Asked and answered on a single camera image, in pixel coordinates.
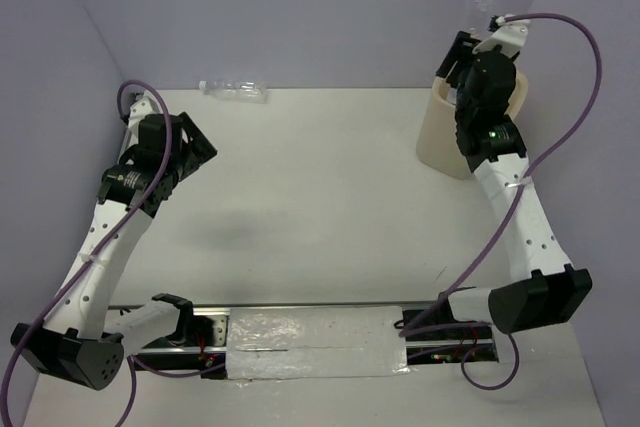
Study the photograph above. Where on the white foil cover sheet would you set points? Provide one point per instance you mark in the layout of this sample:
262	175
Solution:
314	342

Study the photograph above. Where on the clear bottle at back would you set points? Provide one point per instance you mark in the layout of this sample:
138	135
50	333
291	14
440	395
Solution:
235	91

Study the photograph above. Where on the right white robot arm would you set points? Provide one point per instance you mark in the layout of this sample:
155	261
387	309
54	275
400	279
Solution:
544	288

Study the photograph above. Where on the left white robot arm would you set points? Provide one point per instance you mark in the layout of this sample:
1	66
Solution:
76	342

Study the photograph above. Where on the large clear front bottle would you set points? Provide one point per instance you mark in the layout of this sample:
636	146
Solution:
478	16

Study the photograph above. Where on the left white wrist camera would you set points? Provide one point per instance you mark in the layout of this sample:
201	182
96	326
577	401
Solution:
143	107

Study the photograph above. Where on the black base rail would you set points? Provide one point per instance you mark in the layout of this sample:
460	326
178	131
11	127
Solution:
202	353

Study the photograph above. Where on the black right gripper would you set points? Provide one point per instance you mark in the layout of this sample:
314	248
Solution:
460	50

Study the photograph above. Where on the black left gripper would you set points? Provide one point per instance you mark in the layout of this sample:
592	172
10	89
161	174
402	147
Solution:
199	150

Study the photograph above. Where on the beige plastic bin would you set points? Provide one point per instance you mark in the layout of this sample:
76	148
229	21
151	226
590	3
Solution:
436	146

